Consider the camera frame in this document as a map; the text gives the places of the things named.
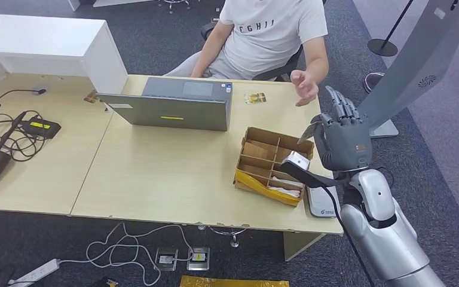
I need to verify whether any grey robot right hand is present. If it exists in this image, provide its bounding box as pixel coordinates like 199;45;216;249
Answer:
310;85;374;173

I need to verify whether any person's left hand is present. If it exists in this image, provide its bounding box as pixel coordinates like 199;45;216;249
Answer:
290;69;319;108

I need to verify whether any person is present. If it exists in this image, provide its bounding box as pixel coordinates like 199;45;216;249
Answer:
164;0;329;108

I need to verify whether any grey card reader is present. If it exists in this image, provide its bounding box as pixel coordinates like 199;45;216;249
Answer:
307;185;339;219

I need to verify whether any white card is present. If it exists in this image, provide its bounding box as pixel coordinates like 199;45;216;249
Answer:
269;186;302;199
271;176;305;190

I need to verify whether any cardboard divider box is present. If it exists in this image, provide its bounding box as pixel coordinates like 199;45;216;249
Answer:
233;126;314;207

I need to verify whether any black stanchion pole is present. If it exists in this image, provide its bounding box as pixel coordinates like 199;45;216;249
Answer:
367;0;415;57

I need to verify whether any beige desk leg panel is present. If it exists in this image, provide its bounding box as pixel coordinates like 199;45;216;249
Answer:
284;233;326;262

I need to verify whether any grey kiosk stand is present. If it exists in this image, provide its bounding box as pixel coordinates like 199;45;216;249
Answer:
358;0;459;139

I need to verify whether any grey laptop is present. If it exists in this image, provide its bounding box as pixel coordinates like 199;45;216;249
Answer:
96;77;234;132

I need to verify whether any chrome desk foot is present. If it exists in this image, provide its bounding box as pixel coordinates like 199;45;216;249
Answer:
197;225;250;249

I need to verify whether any chrome chair base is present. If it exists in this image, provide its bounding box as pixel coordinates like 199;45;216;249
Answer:
158;0;193;13

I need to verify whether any yellow taped package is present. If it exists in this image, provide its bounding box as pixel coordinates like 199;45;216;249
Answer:
180;275;290;287

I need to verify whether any metal floor socket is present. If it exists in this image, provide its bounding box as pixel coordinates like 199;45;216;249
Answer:
186;247;210;271
155;246;179;271

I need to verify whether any white furniture base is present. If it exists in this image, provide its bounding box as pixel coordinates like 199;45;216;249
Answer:
67;0;158;12

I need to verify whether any white counter shelf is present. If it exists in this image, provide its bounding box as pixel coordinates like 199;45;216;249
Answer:
0;13;129;94

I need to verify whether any black adapter with yellow label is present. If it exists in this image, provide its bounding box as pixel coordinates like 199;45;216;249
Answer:
22;118;62;139

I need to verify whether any white power strip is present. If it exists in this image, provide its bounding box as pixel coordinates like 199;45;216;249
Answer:
8;257;62;287

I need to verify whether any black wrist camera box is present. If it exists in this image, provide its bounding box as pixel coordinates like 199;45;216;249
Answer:
280;150;351;189

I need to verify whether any chrome ring base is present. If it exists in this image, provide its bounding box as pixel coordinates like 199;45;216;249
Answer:
363;72;385;94

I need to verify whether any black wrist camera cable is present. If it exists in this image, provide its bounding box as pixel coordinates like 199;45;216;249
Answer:
320;186;377;287

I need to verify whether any white power cable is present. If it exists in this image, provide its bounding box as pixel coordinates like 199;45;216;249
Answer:
57;221;198;286

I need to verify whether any coiled black cable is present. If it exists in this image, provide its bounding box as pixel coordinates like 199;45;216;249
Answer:
0;111;48;163

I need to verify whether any thin black cable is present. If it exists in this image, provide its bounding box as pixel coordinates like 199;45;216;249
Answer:
0;88;48;120

